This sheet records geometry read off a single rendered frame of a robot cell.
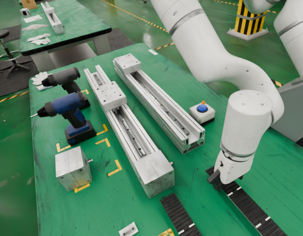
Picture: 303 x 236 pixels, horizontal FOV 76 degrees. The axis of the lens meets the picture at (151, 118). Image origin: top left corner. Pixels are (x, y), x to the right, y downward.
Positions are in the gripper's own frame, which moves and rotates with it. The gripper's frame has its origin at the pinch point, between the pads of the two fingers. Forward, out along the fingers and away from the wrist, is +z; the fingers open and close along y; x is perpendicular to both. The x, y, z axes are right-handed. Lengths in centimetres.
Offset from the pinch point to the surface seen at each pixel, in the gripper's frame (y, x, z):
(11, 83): -123, 321, 81
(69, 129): -41, 50, -3
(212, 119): 15.5, 26.0, 2.0
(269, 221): 1.2, -14.1, 0.8
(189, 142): -1.3, 18.7, -0.5
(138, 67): 4, 75, -6
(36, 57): -58, 202, 15
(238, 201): -1.9, -6.4, 0.5
